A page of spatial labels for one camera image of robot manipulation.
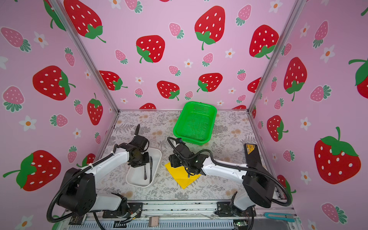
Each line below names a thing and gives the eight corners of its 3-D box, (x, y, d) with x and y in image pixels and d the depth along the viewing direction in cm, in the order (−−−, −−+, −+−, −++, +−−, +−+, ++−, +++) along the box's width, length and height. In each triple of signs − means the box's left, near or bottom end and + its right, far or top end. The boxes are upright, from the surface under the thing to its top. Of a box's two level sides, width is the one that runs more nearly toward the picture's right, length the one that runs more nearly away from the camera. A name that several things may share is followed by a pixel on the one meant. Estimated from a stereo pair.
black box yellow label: (246, 163, 93) (248, 161, 91) (243, 145, 102) (245, 143, 100) (260, 164, 93) (262, 162, 90) (256, 146, 102) (257, 144, 99)
